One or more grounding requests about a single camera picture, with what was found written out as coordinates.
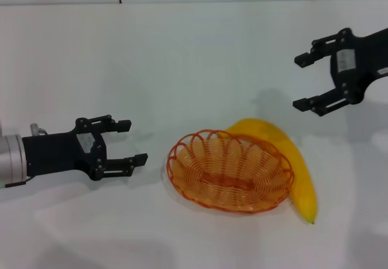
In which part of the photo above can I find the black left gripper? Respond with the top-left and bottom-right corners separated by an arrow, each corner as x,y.
22,114 -> 149,181

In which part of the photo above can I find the yellow banana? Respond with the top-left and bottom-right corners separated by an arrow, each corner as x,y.
226,117 -> 318,225

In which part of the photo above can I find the orange wire basket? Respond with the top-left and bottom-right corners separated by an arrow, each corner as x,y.
166,129 -> 295,214

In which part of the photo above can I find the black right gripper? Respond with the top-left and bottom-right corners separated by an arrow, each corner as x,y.
292,27 -> 388,117

